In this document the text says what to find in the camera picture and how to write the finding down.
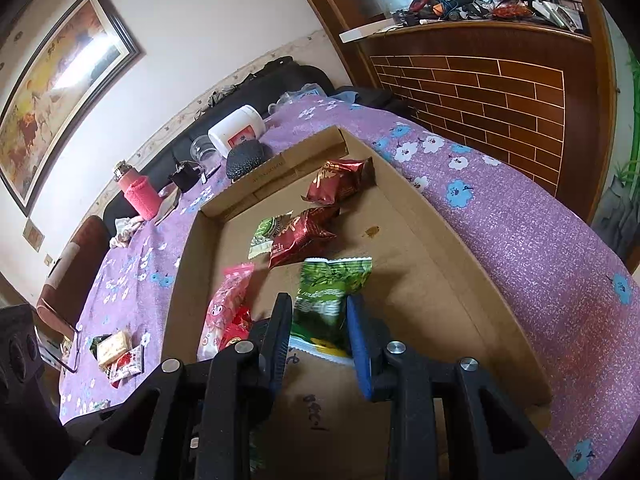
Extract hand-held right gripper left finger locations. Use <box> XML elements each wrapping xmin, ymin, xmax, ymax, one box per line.
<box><xmin>60</xmin><ymin>293</ymin><xmax>294</xmax><ymax>480</ymax></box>

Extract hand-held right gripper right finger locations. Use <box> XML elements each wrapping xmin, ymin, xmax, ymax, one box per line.
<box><xmin>346</xmin><ymin>293</ymin><xmax>574</xmax><ymax>480</ymax></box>

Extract red packet with green logo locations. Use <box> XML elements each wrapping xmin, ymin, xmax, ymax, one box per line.
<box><xmin>219</xmin><ymin>305</ymin><xmax>256</xmax><ymax>353</ymax></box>

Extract cardboard box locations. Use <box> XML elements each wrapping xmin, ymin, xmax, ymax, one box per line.
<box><xmin>160</xmin><ymin>125</ymin><xmax>553</xmax><ymax>480</ymax></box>

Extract red white snack packet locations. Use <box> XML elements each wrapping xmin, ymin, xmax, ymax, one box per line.
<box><xmin>107</xmin><ymin>346</ymin><xmax>145</xmax><ymax>388</ymax></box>

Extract dark red snack packet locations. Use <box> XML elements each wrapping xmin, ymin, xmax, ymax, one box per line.
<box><xmin>268</xmin><ymin>205</ymin><xmax>341</xmax><ymax>270</ymax></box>
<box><xmin>301</xmin><ymin>156</ymin><xmax>376</xmax><ymax>206</ymax></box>

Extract pink snack packet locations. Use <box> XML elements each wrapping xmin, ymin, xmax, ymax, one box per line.
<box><xmin>196</xmin><ymin>262</ymin><xmax>256</xmax><ymax>361</ymax></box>

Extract yellow cracker packet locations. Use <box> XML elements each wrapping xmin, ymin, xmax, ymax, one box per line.
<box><xmin>96</xmin><ymin>330</ymin><xmax>132</xmax><ymax>367</ymax></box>

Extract brown armchair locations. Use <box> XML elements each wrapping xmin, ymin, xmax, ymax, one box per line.
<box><xmin>36</xmin><ymin>215</ymin><xmax>113</xmax><ymax>341</ymax></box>

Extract small green white packet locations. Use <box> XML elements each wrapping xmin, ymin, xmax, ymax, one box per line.
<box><xmin>248</xmin><ymin>212</ymin><xmax>296</xmax><ymax>260</ymax></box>

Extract white gloves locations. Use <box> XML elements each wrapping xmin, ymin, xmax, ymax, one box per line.
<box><xmin>109</xmin><ymin>215</ymin><xmax>148</xmax><ymax>250</ymax></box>

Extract thin booklet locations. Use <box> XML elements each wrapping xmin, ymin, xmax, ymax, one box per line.
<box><xmin>155</xmin><ymin>187</ymin><xmax>183</xmax><ymax>226</ymax></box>

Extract pink knit-sleeved bottle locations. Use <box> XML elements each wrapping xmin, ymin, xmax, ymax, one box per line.
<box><xmin>114</xmin><ymin>160</ymin><xmax>162</xmax><ymax>222</ymax></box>

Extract black glasses case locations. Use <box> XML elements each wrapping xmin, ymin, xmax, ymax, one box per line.
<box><xmin>226</xmin><ymin>139</ymin><xmax>266</xmax><ymax>182</ymax></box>

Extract purple floral tablecloth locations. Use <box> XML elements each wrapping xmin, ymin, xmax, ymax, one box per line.
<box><xmin>59</xmin><ymin>95</ymin><xmax>640</xmax><ymax>480</ymax></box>

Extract small black container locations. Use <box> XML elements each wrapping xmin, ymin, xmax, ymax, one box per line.
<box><xmin>169</xmin><ymin>160</ymin><xmax>202</xmax><ymax>193</ymax></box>

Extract clear glass cup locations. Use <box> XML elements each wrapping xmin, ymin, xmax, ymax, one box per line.
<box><xmin>190</xmin><ymin>135</ymin><xmax>223</xmax><ymax>168</ymax></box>

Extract white plastic jar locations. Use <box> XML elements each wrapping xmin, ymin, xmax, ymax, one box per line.
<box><xmin>207</xmin><ymin>105</ymin><xmax>266</xmax><ymax>155</ymax></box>

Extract framed painting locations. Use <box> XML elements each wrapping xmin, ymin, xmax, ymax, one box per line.
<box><xmin>0</xmin><ymin>0</ymin><xmax>147</xmax><ymax>217</ymax></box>

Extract dark blue cloth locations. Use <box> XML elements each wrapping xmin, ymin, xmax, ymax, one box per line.
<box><xmin>330</xmin><ymin>86</ymin><xmax>416</xmax><ymax>121</ymax></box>

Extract clear plastic bag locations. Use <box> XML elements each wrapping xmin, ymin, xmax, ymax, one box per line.
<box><xmin>267</xmin><ymin>87</ymin><xmax>326</xmax><ymax>116</ymax></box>

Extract black sofa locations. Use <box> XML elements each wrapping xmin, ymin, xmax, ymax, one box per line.
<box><xmin>102</xmin><ymin>56</ymin><xmax>336</xmax><ymax>231</ymax></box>

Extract wooden cabinet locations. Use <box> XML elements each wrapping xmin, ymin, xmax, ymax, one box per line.
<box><xmin>280</xmin><ymin>0</ymin><xmax>618</xmax><ymax>226</ymax></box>

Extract black bag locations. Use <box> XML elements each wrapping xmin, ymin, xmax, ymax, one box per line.
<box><xmin>207</xmin><ymin>57</ymin><xmax>296</xmax><ymax>106</ymax></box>

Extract white board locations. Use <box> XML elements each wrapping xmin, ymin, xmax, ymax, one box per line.
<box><xmin>339</xmin><ymin>16</ymin><xmax>401</xmax><ymax>43</ymax></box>

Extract small picture frame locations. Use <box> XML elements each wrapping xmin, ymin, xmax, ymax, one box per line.
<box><xmin>22</xmin><ymin>219</ymin><xmax>46</xmax><ymax>252</ymax></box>

